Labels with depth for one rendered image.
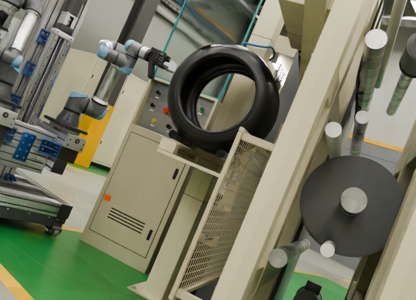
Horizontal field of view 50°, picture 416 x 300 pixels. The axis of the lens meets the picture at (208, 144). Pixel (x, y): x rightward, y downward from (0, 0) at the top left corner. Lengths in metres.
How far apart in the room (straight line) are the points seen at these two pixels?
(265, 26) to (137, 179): 1.33
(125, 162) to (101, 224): 0.46
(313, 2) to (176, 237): 1.48
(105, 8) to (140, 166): 8.70
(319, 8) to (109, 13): 9.85
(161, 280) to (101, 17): 9.39
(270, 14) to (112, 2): 9.11
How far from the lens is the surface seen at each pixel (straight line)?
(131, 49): 2.66
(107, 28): 11.67
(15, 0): 2.93
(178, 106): 2.34
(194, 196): 2.64
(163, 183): 3.09
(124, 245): 3.19
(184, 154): 2.48
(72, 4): 3.14
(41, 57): 3.08
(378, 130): 11.99
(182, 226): 2.66
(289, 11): 2.24
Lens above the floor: 0.79
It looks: 3 degrees up
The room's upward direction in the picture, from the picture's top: 23 degrees clockwise
